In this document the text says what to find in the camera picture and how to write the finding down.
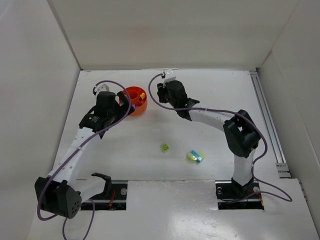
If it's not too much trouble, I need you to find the yellow curved lego brick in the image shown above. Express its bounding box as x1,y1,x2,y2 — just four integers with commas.
139,92,146,101

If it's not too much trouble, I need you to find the lime green lego brick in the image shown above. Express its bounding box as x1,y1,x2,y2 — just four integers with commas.
160,144,170,153

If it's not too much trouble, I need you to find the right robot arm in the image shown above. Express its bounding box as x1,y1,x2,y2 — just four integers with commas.
157,80,261,192

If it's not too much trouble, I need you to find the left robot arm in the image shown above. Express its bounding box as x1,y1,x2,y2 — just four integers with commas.
34,90,135,221

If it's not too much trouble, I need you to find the orange round divided container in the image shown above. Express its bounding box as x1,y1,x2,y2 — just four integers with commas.
126,86,148,117

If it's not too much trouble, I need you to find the pale yellow lego brick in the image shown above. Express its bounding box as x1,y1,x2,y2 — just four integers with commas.
186,151,206,163

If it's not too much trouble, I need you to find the turquoise lego brick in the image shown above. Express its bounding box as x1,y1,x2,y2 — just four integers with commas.
189,149,204,164

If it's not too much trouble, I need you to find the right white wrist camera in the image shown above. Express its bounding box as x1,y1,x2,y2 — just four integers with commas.
161,68,176,88

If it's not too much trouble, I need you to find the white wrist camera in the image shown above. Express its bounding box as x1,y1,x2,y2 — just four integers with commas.
161,68,176,88
93,83,110,97

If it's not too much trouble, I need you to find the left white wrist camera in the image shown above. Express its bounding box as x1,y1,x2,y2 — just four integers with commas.
93,83,110,97

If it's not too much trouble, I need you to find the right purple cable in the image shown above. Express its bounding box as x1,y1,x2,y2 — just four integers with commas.
148,72,293,203

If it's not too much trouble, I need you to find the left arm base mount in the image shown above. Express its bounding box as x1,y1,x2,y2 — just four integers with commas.
78,173,128,211

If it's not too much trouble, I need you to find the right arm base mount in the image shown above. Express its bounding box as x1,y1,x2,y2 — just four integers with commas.
215,180,264,210

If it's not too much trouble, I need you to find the aluminium rail right side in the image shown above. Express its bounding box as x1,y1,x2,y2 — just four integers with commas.
249,70,292,179

